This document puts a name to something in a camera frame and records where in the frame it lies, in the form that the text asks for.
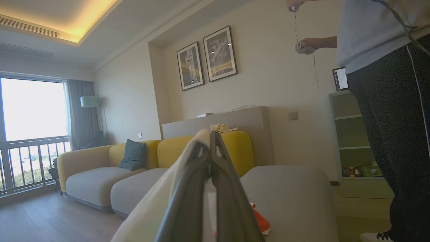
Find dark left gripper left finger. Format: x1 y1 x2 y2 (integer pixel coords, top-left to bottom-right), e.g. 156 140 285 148
155 140 211 242

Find person's raised hand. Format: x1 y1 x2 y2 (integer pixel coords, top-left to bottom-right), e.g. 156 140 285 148
286 0 306 12

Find grey curtain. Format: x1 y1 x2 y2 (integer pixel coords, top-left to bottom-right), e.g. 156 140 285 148
64 79 101 150

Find person's light grey shirt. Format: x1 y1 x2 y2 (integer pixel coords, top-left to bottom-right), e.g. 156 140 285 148
336 0 430 75

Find pale green shelf unit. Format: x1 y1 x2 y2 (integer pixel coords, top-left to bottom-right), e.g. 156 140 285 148
329 90 394 199

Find white round handheld controller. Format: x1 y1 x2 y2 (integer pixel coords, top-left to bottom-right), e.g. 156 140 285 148
295 41 315 55

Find dark patterned toy box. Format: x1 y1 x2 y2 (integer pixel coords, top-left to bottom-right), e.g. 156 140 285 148
342 166 363 178

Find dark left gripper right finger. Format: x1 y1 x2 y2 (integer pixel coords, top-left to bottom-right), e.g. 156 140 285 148
210 130 265 242

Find person's dark striped trousers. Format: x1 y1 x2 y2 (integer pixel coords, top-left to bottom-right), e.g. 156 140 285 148
346 34 430 242

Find yellow and grey sofa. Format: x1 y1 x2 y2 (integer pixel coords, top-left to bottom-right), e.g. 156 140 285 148
56 130 255 219

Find green toy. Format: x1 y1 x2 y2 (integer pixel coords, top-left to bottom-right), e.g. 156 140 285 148
364 161 383 177

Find pale yellow cloth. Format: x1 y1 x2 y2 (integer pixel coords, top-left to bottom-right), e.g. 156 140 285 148
210 124 239 134

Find small white controller with cord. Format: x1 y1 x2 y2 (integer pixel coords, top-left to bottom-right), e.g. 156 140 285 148
291 5 319 88

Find dark balcony chair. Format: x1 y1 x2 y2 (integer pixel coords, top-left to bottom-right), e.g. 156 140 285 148
48 158 61 192

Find laptop on cabinet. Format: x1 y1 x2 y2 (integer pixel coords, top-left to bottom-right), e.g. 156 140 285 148
332 67 350 92

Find small framed black picture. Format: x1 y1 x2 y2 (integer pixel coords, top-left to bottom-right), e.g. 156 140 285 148
176 41 205 91

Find grey cable on person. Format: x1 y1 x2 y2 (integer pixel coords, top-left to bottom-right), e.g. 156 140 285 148
373 0 430 56

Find floor lamp pale shade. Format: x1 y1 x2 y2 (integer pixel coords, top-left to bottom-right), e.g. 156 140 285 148
80 95 108 135

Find person's hand holding round controller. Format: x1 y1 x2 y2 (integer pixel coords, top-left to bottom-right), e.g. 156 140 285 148
301 38 325 50

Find large framed black picture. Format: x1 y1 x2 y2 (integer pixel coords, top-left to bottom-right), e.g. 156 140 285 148
203 26 238 82

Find white cloth garment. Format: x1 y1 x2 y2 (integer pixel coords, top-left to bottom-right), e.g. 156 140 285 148
110 129 217 242

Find dark balcony railing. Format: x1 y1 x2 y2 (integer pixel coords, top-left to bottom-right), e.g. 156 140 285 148
0 135 71 195

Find red jersey garment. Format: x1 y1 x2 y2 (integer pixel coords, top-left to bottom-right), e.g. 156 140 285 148
249 203 271 236

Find ceiling air vent grille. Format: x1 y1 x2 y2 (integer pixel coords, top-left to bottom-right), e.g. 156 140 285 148
0 17 60 38

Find dark blue-grey cushion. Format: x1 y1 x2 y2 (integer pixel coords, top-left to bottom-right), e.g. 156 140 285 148
118 139 147 171

